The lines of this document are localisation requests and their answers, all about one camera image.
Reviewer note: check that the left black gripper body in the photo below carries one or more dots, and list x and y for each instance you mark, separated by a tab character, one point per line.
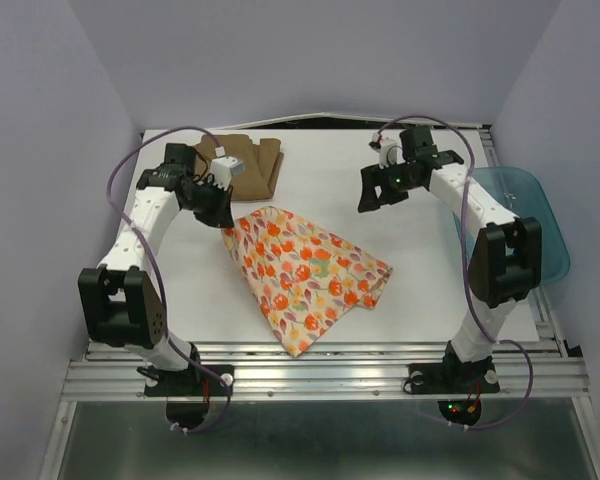
209	202

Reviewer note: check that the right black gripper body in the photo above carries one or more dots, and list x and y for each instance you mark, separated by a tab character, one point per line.
397	179

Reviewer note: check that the brown pleated skirt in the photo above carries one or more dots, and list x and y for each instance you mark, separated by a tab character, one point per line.
262	160

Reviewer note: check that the orange floral skirt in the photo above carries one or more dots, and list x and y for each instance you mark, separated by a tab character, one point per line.
303	277

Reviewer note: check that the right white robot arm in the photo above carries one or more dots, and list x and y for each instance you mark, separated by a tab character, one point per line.
501	252

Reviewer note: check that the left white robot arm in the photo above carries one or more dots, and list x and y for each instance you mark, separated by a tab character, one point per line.
123	297

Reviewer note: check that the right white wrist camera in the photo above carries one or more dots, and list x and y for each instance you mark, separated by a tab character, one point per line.
388	150

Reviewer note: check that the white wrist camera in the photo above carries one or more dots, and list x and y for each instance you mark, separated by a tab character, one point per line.
388	150
224	167

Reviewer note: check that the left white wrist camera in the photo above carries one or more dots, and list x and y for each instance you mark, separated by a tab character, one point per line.
224	167

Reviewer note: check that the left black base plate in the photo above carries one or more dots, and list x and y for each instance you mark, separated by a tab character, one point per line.
195	401

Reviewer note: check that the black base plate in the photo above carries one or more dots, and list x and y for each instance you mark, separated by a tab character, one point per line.
195	401
460	387

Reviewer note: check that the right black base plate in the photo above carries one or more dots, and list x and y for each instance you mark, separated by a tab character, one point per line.
460	387

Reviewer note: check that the aluminium rail frame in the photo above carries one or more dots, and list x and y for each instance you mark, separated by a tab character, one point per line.
338	413

